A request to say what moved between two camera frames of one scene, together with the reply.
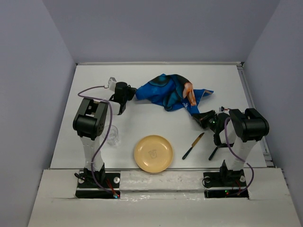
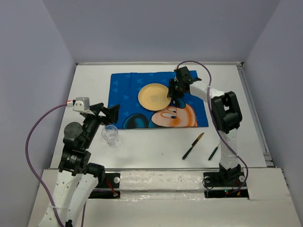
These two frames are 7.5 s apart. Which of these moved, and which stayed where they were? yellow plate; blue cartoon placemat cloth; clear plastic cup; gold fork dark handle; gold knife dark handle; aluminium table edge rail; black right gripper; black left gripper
Moved: black left gripper; black right gripper; blue cartoon placemat cloth; yellow plate
Stayed: clear plastic cup; gold fork dark handle; aluminium table edge rail; gold knife dark handle
